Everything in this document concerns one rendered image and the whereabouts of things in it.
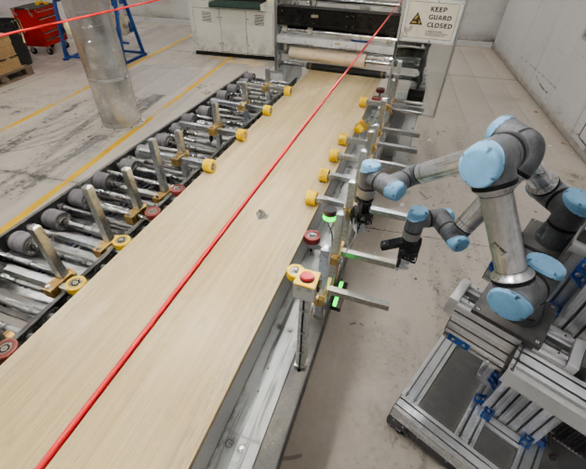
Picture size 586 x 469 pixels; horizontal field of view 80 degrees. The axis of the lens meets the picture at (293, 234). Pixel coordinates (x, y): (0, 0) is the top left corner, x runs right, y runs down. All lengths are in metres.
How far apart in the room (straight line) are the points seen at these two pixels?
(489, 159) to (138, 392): 1.24
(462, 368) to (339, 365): 0.70
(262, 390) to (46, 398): 0.73
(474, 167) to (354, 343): 1.61
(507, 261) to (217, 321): 0.99
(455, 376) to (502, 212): 1.30
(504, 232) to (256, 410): 1.07
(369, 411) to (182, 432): 1.26
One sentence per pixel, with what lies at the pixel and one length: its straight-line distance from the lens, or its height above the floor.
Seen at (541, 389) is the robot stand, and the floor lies 0.95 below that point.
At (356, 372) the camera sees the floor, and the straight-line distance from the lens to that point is 2.33.
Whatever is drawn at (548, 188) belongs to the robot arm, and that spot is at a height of 1.25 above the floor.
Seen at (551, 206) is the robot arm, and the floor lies 1.19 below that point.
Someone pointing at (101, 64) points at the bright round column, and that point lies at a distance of 5.05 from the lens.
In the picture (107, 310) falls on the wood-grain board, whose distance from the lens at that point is 1.56.
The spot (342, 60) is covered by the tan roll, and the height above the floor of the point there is 1.04.
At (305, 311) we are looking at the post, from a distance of 1.18.
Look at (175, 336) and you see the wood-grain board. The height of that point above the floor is 0.90.
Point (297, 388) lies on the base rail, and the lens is 1.47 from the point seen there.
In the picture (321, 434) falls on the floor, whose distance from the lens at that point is 2.16.
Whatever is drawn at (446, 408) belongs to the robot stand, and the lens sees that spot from 2.14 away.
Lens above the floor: 2.03
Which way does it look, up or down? 41 degrees down
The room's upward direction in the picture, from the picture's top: 2 degrees clockwise
